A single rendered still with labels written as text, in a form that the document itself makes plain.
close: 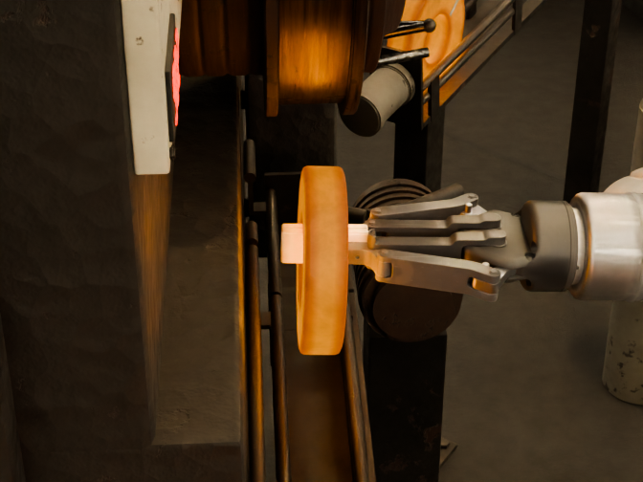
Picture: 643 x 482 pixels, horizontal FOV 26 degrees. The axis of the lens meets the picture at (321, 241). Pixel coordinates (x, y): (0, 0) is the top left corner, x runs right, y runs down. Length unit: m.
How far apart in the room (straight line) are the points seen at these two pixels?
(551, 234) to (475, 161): 1.86
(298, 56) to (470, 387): 1.34
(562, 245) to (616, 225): 0.05
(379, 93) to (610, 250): 0.63
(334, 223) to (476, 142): 1.99
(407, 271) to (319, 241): 0.08
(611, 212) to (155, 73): 0.49
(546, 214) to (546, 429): 1.16
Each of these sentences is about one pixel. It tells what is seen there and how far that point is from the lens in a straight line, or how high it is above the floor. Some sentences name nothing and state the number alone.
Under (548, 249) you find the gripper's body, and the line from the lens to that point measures 1.12.
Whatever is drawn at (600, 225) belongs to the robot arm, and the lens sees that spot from 1.13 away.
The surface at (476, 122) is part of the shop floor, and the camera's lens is 3.13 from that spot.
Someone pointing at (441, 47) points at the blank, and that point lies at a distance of 1.84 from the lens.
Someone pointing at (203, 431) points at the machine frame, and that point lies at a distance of 0.89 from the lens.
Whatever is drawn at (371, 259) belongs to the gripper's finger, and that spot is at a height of 0.84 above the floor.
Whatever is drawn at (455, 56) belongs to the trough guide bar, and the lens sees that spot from 1.82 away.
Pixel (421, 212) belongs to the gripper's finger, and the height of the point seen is 0.84.
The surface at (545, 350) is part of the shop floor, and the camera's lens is 2.43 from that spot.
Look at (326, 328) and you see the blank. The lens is 1.08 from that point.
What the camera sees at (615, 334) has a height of 0.12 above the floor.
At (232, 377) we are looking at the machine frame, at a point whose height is 0.87.
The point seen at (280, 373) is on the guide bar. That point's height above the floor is 0.69.
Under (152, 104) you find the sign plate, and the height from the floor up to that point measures 1.10.
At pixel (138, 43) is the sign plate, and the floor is 1.14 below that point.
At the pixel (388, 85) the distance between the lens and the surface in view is 1.71.
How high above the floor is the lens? 1.45
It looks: 33 degrees down
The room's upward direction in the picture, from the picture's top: straight up
